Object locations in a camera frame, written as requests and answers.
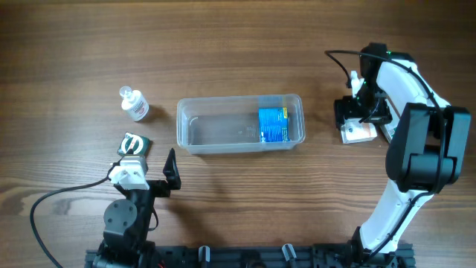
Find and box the white Hansaplast plaster box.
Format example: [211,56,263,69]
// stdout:
[341,121,377,144]

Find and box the white calamine lotion bottle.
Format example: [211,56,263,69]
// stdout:
[119,86,149,121]

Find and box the blue Vicks lozenge box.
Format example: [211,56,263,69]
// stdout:
[258,107,290,143]

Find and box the white green Panadol box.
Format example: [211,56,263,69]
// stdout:
[380,99,399,143]

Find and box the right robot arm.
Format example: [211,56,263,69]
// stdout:
[334,42,472,267]

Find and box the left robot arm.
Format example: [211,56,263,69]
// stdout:
[85,149,181,268]

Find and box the clear plastic container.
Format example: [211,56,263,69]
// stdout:
[176,94,306,155]

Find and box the green square tin box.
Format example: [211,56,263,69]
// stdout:
[118,132,151,156]

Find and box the right black cable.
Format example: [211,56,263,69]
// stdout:
[324,49,447,261]

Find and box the black cable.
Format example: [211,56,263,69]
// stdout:
[29,148,135,268]
[324,49,447,261]

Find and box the left black cable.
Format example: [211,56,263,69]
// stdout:
[29,148,135,268]

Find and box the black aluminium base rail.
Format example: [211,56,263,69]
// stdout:
[84,243,417,268]

